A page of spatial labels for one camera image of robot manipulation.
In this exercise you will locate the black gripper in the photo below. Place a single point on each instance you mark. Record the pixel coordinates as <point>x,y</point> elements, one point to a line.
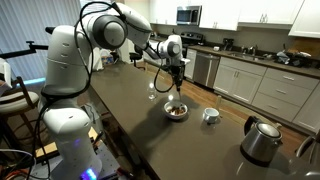
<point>177,76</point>

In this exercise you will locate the metal spoon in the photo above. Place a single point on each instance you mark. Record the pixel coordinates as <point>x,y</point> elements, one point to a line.
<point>180,97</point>

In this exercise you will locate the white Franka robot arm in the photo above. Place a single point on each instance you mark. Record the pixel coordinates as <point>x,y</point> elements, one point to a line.
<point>66,66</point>

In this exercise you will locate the white ceramic bowl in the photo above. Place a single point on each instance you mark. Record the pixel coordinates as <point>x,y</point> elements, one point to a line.
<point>173,116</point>

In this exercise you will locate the mixed nuts and raisins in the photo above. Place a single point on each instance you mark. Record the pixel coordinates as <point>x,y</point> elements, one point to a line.
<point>176,110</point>

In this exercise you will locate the clear drinking glass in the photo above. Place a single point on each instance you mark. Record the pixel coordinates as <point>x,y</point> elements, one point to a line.
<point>152,94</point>

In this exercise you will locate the stainless dishwasher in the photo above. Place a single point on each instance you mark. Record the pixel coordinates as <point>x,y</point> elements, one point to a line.
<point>205,70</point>

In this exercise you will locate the white mug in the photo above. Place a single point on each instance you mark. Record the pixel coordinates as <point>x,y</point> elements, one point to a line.
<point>211,115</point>

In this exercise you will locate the black stainless stove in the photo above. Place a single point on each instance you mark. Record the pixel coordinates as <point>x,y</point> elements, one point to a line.
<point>193,37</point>

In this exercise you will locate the black office chair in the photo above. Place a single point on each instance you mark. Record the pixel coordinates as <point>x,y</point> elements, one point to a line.
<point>135,56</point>

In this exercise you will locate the small white cup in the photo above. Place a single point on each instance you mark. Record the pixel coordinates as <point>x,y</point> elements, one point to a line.
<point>216,48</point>

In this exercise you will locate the black coffee maker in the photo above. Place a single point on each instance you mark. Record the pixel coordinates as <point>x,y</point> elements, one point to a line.
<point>228,44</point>

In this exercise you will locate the stainless microwave oven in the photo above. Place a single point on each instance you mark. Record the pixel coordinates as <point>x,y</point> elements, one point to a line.
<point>186,15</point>

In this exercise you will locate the sink faucet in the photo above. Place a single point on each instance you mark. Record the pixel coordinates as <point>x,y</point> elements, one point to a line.
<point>251,50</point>

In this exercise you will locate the white paper bag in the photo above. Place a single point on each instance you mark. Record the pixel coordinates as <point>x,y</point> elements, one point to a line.
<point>97,60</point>

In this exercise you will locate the white upper cabinets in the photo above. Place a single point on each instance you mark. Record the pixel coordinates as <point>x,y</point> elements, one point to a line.
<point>220,13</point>

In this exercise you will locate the white lower cabinets with drawers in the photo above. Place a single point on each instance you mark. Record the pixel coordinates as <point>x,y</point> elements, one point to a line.
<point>266,86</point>

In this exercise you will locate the dish clutter on counter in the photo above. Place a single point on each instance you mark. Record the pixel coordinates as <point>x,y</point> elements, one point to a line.
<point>290,58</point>

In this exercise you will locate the wooden cutting board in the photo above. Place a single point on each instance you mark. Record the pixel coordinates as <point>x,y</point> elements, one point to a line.
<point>305,45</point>

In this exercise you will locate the wooden stool white cushion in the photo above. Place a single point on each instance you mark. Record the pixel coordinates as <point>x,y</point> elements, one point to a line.
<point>16,100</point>

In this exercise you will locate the grey vertical blinds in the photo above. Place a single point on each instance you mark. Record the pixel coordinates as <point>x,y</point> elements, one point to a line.
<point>23,20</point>

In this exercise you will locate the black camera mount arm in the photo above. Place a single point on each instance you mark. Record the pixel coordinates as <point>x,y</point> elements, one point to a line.
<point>23,51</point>

